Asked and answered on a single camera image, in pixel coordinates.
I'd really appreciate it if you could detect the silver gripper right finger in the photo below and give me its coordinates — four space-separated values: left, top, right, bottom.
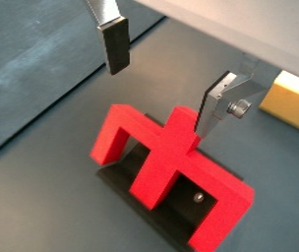
193 53 265 139

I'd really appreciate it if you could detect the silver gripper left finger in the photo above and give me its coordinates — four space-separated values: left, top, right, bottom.
85 0 129 75

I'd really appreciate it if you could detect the black angle bracket stand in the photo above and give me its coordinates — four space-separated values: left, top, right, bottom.
96 112 221 252

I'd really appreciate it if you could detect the yellow wooden board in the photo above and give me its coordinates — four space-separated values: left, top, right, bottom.
260 71 299 129

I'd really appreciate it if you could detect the red E-shaped block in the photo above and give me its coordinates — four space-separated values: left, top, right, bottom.
90 104 255 252

